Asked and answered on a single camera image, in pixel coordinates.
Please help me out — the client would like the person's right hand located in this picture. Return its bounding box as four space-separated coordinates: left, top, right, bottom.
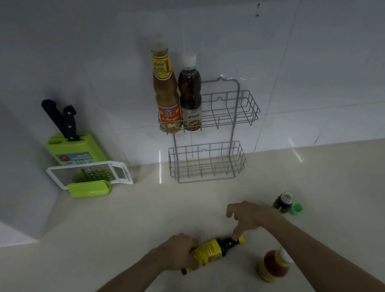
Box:
224 195 284 241

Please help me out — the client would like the dark sauce bottle white cap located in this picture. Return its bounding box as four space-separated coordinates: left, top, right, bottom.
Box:
172 51 209 133

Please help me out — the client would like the person's left hand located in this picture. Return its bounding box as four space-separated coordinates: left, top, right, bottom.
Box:
154 231 204 276

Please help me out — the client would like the grey wire wall rack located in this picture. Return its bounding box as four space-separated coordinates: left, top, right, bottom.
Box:
153 71 270 189

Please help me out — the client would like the orange sauce bottle yellow label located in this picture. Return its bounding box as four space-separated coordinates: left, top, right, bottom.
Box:
254 246 297 285

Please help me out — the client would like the person's right forearm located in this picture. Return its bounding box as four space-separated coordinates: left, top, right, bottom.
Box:
261 192 385 292

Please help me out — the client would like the tan sauce bottle red label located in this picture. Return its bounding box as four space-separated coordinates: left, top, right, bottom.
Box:
145 32 186 136

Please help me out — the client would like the green-capped small bottle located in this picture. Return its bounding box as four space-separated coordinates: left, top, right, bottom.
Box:
288 201 304 217

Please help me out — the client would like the short black-handled knife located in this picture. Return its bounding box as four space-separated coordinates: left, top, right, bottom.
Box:
61 104 82 143

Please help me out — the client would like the small dark jar silver lid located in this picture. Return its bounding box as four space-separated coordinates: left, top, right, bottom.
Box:
271 190 297 215

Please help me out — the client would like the dark yellow-label sauce bottle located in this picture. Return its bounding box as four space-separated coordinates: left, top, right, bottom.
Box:
177 234 249 276

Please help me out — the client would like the green slicer hand guard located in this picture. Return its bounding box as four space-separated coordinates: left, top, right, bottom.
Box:
66 177 114 201

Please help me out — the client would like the white vegetable slicer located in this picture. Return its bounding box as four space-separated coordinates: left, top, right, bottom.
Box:
45 154 134 198

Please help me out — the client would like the green knife block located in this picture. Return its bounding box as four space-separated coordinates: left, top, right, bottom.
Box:
44 129 107 189

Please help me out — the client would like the long black-handled knife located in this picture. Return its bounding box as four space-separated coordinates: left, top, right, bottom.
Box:
40 97 68 143

